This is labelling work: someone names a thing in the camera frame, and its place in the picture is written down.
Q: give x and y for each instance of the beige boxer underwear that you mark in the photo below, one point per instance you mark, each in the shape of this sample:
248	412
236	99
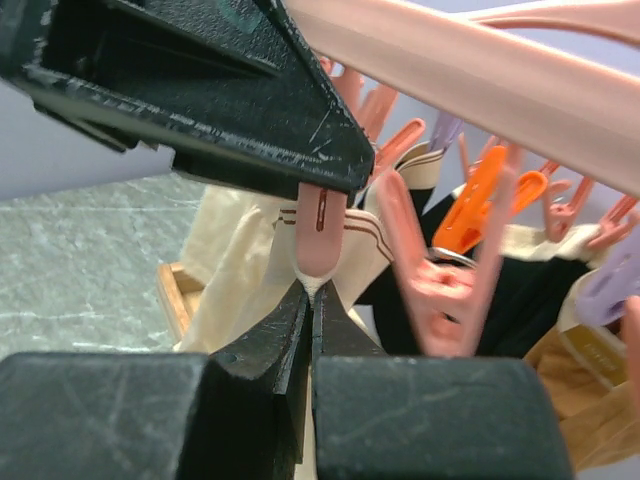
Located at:
242	249

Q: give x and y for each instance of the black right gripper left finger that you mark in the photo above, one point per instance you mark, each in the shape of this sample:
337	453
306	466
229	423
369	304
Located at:
257	402

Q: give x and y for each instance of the wooden hanging rack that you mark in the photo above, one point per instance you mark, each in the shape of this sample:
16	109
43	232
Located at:
179	296

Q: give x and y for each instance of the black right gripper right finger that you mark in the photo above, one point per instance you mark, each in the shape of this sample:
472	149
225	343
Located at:
341	404

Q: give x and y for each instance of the brown underwear on hanger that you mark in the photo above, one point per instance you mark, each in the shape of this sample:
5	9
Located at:
600	426

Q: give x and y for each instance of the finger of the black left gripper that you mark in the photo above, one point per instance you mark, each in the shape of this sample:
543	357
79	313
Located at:
231	86

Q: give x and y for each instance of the black underwear on hanger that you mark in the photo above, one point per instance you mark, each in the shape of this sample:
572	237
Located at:
534	280

